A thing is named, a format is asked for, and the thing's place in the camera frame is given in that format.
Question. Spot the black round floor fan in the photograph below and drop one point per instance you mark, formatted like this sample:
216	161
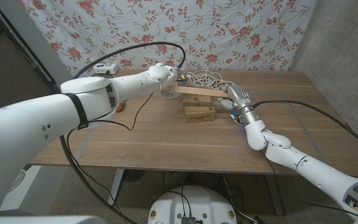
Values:
134	175

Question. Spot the floral backdrop cloth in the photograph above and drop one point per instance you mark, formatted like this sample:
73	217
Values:
244	31

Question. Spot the colourful wooden maraca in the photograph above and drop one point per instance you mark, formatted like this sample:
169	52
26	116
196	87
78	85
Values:
120	107

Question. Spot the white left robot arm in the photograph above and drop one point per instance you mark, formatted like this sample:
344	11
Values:
42	124

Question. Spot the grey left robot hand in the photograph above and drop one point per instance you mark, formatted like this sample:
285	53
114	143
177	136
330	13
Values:
180	76

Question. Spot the white robot torso base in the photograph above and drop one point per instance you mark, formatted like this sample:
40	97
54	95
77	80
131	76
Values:
194	202

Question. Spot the brown cardboard package box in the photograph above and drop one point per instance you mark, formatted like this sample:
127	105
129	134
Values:
199	117

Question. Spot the white table leg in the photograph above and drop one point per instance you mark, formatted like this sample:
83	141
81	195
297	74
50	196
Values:
116	186

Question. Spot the white power strip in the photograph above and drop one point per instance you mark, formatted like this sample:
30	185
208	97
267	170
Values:
106	68

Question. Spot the wooden clip hanger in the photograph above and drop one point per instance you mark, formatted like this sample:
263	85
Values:
197	91

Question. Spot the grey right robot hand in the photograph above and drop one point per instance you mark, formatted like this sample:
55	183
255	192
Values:
239	95

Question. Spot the grey table leg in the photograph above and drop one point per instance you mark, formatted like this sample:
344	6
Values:
275	196

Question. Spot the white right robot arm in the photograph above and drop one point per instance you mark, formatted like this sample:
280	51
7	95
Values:
306	168

